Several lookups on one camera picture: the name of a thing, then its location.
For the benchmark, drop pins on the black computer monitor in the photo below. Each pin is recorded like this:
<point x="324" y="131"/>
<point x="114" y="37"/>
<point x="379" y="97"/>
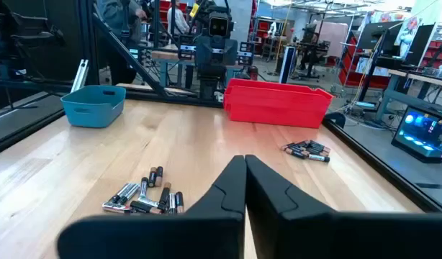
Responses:
<point x="420" y="45"/>
<point x="377" y="36"/>

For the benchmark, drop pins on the red plastic bin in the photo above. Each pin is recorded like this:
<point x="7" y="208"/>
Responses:
<point x="278" y="108"/>

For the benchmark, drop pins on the person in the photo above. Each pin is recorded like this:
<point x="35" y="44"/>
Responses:
<point x="178" y="21"/>
<point x="116" y="21"/>

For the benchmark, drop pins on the black equipment stand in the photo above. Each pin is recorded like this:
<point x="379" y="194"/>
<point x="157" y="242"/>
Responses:
<point x="311" y="50"/>

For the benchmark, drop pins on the black chair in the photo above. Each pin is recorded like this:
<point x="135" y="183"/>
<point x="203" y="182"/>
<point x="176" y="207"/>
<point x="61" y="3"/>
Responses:
<point x="37" y="32"/>

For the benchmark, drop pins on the red storage shelf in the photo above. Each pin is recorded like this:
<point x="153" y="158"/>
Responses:
<point x="263" y="27"/>

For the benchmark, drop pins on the wooden workbench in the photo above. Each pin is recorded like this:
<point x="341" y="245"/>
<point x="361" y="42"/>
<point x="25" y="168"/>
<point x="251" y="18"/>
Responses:
<point x="163" y="55"/>

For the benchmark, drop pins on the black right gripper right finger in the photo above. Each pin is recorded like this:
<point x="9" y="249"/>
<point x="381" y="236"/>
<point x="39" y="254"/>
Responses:
<point x="296" y="230"/>

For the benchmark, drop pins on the black aluminium table frame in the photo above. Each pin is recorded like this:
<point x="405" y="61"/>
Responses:
<point x="192" y="100"/>

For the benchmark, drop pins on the blue-lit computer case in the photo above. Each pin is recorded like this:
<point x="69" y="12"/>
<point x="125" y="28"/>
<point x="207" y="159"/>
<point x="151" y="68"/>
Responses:
<point x="420" y="133"/>

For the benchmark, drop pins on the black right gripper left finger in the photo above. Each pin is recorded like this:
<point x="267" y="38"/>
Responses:
<point x="206" y="234"/>

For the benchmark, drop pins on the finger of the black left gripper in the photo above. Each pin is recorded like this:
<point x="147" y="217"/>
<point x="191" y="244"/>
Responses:
<point x="206" y="54"/>
<point x="226" y="54"/>

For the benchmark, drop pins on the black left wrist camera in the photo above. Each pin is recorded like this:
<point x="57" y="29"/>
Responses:
<point x="218" y="25"/>

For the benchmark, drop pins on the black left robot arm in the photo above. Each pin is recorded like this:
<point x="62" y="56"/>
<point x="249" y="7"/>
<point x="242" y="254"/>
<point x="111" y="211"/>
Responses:
<point x="211" y="86"/>

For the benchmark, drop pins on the teal plastic bin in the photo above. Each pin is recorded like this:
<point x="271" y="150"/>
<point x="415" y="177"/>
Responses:
<point x="93" y="108"/>

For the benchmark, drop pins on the white and blue tower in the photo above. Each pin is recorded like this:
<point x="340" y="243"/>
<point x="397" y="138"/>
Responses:
<point x="287" y="64"/>

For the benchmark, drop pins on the silver aluminium extrusion bar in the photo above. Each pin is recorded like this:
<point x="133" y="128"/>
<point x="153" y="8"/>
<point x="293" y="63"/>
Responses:
<point x="79" y="77"/>

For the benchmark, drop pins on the red storage cabinet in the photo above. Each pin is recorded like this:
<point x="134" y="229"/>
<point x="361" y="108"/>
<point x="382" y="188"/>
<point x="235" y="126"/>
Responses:
<point x="350" y="77"/>

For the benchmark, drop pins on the wooden desk with grey legs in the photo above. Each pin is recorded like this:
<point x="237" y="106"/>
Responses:
<point x="422" y="78"/>

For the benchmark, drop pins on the colourful poster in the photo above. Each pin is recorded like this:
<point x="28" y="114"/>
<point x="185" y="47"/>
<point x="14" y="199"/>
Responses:
<point x="408" y="34"/>

